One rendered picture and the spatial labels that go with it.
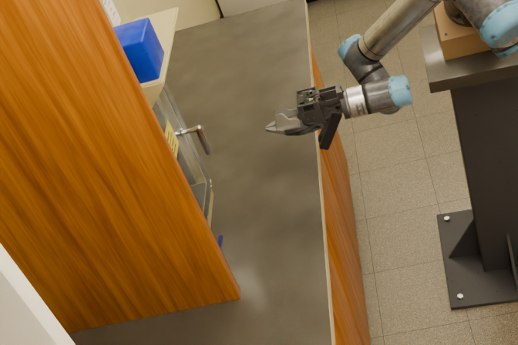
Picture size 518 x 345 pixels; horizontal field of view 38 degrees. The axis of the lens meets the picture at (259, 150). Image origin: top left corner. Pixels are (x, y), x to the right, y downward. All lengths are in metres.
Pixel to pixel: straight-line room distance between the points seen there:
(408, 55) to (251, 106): 1.89
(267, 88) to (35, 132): 1.08
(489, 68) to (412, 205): 1.11
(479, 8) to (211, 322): 0.91
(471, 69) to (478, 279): 0.93
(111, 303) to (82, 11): 0.77
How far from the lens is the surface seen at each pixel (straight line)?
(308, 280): 1.75
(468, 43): 2.29
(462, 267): 2.93
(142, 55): 1.47
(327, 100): 1.80
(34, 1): 1.35
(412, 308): 2.85
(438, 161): 3.40
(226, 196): 2.05
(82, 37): 1.37
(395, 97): 1.79
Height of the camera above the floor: 2.21
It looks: 36 degrees down
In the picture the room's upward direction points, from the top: 22 degrees counter-clockwise
